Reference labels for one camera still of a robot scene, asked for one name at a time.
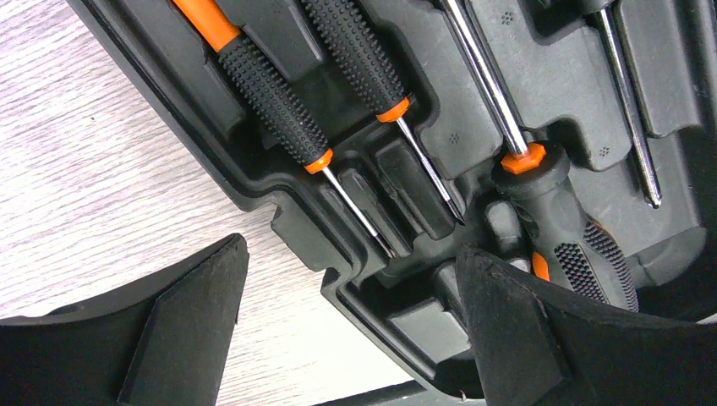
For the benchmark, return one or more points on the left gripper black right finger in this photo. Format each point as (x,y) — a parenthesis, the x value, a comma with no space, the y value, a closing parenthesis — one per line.
(535,343)

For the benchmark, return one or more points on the long black orange screwdriver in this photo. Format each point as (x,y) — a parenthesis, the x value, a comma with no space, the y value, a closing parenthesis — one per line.
(605,23)

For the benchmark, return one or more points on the black plastic tool case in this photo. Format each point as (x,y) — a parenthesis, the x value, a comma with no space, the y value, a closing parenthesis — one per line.
(552,61)

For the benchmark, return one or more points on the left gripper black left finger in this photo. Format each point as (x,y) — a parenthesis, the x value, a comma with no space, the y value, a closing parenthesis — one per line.
(162,339)

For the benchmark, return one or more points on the small black orange screwdriver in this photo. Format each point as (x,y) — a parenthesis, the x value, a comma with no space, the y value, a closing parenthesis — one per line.
(369,70)
(271,97)

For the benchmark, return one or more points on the black orange medium screwdriver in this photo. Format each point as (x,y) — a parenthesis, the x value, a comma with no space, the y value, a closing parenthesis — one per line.
(570,248)

